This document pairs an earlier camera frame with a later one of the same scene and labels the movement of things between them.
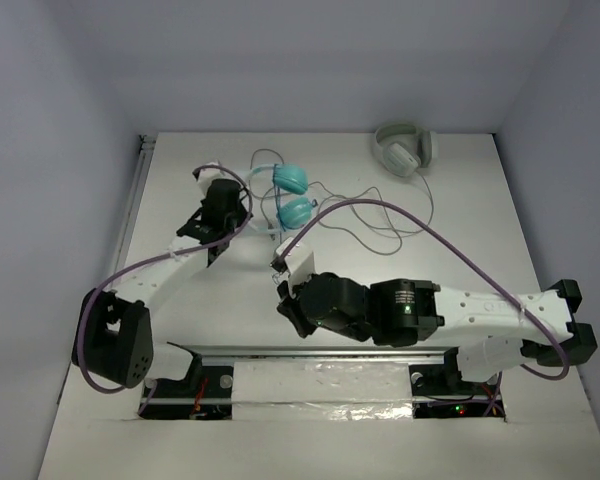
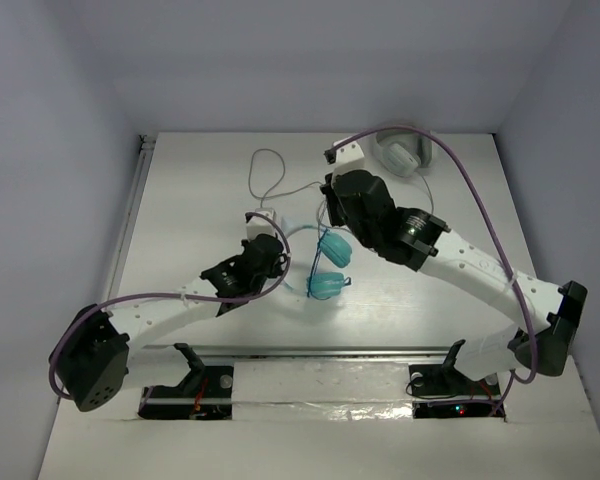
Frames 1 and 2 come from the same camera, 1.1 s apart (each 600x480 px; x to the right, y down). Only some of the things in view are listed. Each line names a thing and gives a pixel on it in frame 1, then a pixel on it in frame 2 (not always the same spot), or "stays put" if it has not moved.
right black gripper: x=289 y=304 -> x=332 y=198
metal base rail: x=392 y=383 stays put
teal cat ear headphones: x=292 y=209 -> x=336 y=250
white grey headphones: x=403 y=148 stays put
